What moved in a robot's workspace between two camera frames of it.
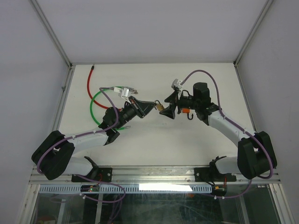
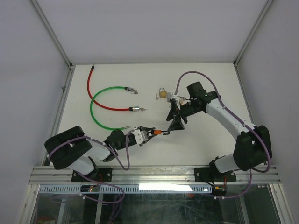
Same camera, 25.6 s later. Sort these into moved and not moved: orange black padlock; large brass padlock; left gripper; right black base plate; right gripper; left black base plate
Moved: orange black padlock; left gripper; right gripper; large brass padlock
Not moved: right black base plate; left black base plate
